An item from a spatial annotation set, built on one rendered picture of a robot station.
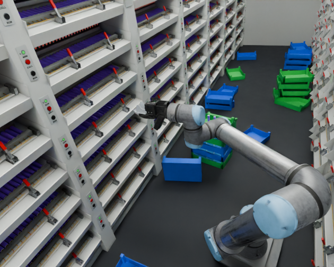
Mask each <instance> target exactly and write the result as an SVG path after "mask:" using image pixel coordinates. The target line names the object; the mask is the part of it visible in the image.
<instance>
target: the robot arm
mask: <svg viewBox="0 0 334 267"><path fill-rule="evenodd" d="M153 99H157V101H154V100H153ZM134 112H135V113H136V114H137V115H139V116H140V117H142V118H144V119H156V118H158V119H157V121H156V123H155V125H154V129H155V130H157V131H158V129H160V128H161V126H162V123H163V121H164V119H165V118H166V119H168V120H169V121H172V122H179V123H183V130H184V140H185V144H186V146H187V147H189V148H192V149H197V148H200V147H202V146H203V144H204V143H203V142H205V141H208V140H210V139H213V138H217V139H218V140H221V141H222V142H224V143H225V144H227V145H228V146H229V147H231V148H232V149H234V150H235V151H236V152H238V153H239V154H241V155H242V156H243V157H245V158H246V159H248V160H249V161H251V162H252V163H254V164H255V165H257V166H258V167H259V168H261V169H262V170H263V171H265V172H266V173H268V174H269V175H271V176H272V177H273V178H275V179H276V180H277V181H279V182H280V183H282V184H283V185H284V186H285V187H284V188H281V189H279V190H277V191H275V192H273V193H271V194H268V195H264V196H263V197H261V198H260V199H259V200H257V201H256V202H255V203H254V205H252V204H250V205H247V206H244V207H243V208H242V209H241V211H240V214H239V215H238V216H236V217H233V218H231V219H229V220H225V221H223V222H221V223H219V224H218V225H217V226H215V227H212V228H210V229H208V230H207V231H205V232H204V237H205V240H206V243H207V245H208V248H209V250H210V252H211V253H212V255H213V257H214V258H215V260H217V261H221V260H224V259H225V258H227V257H229V256H231V255H234V254H237V253H239V254H240V255H241V256H242V257H245V258H246V259H250V260H257V259H260V258H262V257H263V256H264V255H265V253H266V251H267V248H268V243H267V239H269V238H273V239H282V238H285V237H288V236H290V235H292V234H293V233H294V232H296V231H298V230H299V229H301V228H303V227H305V226H307V225H309V224H311V223H313V222H314V221H316V220H318V219H321V218H322V217H324V216H325V215H326V214H327V212H328V211H329V209H330V207H331V203H332V195H331V190H330V186H329V183H328V182H327V180H326V179H325V177H324V176H323V175H322V174H321V173H320V172H319V171H318V170H317V169H315V168H314V167H312V166H310V165H308V164H301V165H298V164H297V163H295V162H294V161H292V160H290V159H288V158H287V157H285V156H283V155H281V154H280V153H278V152H276V151H274V150H273V149H271V148H269V147H267V146H266V145H264V144H262V143H260V142H258V141H257V140H255V139H253V138H251V137H250V136H248V135H246V134H244V133H243V132H241V131H239V130H237V129H236V128H234V127H232V126H231V123H230V121H229V120H228V119H227V118H226V117H219V118H216V119H214V120H211V121H207V122H205V118H206V117H205V115H206V113H205V109H204V108H203V107H202V106H199V105H190V104H180V103H170V102H169V101H163V100H160V99H159V98H153V97H152V98H151V101H149V102H146V103H145V104H144V102H142V101H141V102H140V104H139V105H136V109H134Z"/></svg>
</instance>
